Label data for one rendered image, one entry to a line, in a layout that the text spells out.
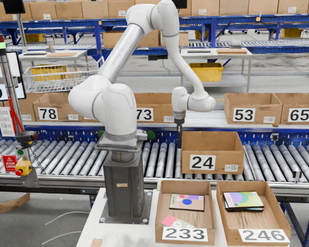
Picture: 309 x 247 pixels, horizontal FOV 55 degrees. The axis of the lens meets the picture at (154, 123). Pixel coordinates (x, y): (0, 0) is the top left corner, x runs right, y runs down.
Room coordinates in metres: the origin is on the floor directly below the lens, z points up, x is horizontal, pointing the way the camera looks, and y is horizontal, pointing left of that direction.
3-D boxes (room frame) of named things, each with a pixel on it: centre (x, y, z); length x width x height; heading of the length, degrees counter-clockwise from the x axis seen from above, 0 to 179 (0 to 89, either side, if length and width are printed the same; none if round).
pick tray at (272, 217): (1.23, -0.47, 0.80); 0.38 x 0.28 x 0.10; 176
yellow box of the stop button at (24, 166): (1.65, 0.82, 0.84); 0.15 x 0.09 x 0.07; 83
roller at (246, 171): (1.82, -0.62, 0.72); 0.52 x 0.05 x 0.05; 173
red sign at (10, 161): (1.70, 0.92, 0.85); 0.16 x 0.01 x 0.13; 83
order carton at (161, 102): (2.35, 0.00, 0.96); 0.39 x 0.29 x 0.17; 83
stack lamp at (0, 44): (1.72, 0.85, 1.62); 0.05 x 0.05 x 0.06
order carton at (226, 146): (1.80, -0.38, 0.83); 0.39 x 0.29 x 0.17; 85
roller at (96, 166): (1.94, 0.41, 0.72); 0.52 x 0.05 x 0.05; 173
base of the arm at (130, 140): (1.34, 0.15, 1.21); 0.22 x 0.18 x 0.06; 81
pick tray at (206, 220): (1.25, -0.14, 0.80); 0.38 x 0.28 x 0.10; 174
